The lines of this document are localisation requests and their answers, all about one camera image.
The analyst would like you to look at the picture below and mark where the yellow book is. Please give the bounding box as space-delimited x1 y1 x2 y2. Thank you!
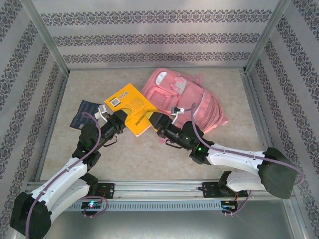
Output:
103 83 160 138

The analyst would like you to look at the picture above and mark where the grey metal panel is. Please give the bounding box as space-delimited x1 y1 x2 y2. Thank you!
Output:
23 210 306 239

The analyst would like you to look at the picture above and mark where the grey slotted cable duct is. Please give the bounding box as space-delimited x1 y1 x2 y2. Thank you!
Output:
67 201 222 210

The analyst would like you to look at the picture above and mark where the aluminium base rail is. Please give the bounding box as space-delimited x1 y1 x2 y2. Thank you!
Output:
24 180 292 200

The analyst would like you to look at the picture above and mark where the pink backpack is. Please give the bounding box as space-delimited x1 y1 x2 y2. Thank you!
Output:
141 67 230 133

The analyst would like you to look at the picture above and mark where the aluminium frame post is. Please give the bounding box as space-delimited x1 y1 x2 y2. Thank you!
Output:
244 0 292 74
21 0 70 75

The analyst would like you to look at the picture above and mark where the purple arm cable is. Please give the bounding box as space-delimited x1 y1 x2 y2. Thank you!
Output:
24 111 109 237
178 104 306 217

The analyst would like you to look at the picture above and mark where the aluminium side rail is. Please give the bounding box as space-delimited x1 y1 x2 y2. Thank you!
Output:
33 72 69 182
240 69 282 179

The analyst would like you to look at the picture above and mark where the dark blue barcode book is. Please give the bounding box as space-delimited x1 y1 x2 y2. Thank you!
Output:
70 100 106 130

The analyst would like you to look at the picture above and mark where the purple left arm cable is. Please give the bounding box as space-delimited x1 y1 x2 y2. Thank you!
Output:
24 111 109 237

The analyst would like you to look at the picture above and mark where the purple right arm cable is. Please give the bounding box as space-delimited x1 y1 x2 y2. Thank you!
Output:
178 104 306 217

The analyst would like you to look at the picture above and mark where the left controller board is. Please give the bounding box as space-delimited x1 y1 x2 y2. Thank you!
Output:
81 201 102 210

